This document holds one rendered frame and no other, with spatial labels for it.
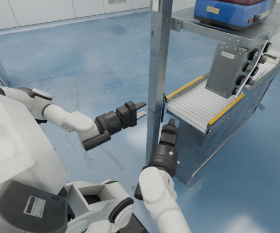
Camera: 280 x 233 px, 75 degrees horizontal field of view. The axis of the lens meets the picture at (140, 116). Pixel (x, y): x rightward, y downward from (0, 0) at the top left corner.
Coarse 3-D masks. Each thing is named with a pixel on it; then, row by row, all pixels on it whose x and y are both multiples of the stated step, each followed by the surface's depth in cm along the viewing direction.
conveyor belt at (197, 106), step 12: (204, 84) 117; (180, 96) 108; (192, 96) 108; (204, 96) 108; (216, 96) 108; (168, 108) 103; (180, 108) 100; (192, 108) 100; (204, 108) 100; (216, 108) 100; (192, 120) 94; (204, 120) 93; (204, 132) 91
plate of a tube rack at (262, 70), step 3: (261, 66) 120; (258, 69) 117; (261, 69) 117; (264, 69) 117; (258, 72) 114; (261, 72) 114; (264, 72) 117; (255, 75) 111; (258, 75) 111; (252, 78) 109; (255, 78) 109
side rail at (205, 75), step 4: (208, 72) 121; (204, 76) 118; (200, 80) 117; (192, 84) 112; (196, 84) 116; (184, 88) 108; (188, 88) 111; (180, 92) 107; (172, 96) 103; (176, 96) 106; (168, 100) 102
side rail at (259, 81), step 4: (272, 68) 125; (276, 68) 128; (268, 72) 121; (272, 72) 124; (264, 76) 117; (268, 76) 123; (260, 80) 114; (256, 84) 110; (252, 88) 107; (244, 96) 104; (240, 100) 102; (236, 104) 100; (232, 108) 99; (220, 116) 90; (216, 120) 88; (208, 124) 86; (212, 124) 87; (208, 128) 87
